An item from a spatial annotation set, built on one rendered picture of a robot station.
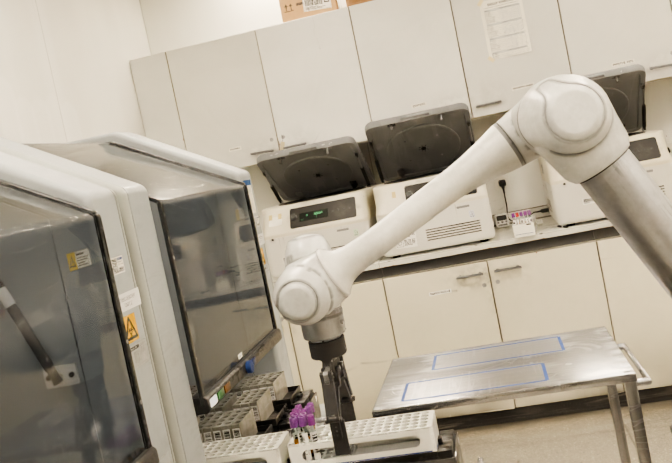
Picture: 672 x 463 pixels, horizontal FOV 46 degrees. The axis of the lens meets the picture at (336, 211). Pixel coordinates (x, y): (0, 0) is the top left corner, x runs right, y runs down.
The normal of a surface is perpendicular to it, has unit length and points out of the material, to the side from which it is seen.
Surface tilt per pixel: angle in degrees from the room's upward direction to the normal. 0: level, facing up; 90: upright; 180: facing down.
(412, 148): 142
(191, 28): 90
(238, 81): 90
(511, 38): 90
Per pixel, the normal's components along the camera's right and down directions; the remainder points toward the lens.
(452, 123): 0.06, 0.83
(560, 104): -0.10, 0.03
